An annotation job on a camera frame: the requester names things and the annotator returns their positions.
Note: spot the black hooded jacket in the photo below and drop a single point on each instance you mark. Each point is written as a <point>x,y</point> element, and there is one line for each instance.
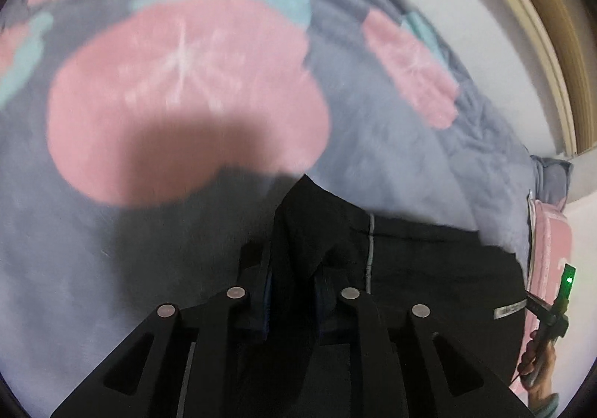
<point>361,315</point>

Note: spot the right hand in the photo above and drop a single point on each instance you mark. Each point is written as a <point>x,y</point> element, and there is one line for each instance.
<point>541,391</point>

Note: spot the pink pillow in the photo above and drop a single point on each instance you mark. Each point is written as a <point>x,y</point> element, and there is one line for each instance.
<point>550,249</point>

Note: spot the grey pillow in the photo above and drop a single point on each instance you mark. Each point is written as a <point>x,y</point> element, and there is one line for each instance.
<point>552,180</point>

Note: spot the beige wooden headboard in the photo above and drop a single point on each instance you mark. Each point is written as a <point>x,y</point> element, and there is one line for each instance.
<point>563,36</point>

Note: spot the grey pink floral bedspread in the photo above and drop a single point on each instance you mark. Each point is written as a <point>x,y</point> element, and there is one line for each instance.
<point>145,142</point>

